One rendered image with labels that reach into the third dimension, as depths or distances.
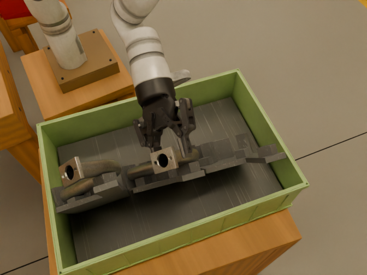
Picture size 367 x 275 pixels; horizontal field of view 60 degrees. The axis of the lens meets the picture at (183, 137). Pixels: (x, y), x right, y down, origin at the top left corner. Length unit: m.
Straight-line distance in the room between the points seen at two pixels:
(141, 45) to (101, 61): 0.54
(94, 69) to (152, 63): 0.55
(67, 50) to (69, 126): 0.26
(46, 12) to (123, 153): 0.45
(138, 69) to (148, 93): 0.05
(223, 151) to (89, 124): 0.40
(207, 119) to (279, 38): 1.72
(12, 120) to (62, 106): 0.15
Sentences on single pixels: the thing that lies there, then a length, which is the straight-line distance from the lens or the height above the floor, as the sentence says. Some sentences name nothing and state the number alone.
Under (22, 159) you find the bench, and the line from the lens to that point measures 1.31.
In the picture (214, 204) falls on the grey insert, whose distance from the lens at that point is 0.90.
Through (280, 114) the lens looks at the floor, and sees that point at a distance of 2.18.
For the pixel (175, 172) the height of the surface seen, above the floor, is 1.03.
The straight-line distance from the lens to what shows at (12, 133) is 1.18.
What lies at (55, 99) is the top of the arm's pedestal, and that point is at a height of 0.85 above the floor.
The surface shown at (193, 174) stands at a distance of 0.61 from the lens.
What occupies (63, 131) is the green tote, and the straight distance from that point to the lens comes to 1.00.
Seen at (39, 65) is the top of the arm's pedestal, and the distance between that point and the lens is 1.29.
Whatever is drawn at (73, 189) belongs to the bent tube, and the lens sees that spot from 0.81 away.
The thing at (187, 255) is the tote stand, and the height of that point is 0.79.
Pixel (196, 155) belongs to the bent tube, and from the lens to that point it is 0.65.
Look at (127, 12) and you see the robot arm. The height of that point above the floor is 1.30.
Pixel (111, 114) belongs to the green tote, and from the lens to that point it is 0.97.
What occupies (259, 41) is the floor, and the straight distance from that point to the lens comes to 2.61.
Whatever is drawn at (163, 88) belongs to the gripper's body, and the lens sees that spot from 0.59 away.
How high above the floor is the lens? 1.69
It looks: 59 degrees down
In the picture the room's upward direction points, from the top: straight up
